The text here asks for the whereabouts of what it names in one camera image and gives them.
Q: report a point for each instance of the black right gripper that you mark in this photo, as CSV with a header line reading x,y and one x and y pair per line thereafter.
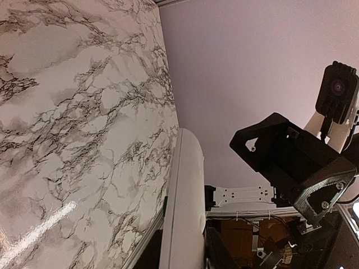
x,y
297,162

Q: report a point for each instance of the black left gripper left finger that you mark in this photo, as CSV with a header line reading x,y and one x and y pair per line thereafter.
x,y
150,257

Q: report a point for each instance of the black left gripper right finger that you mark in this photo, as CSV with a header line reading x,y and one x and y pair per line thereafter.
x,y
217,253

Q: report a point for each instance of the white remote control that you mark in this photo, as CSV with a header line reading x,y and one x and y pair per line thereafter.
x,y
183,243

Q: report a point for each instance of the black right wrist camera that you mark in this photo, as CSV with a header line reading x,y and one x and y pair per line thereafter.
x,y
338,91

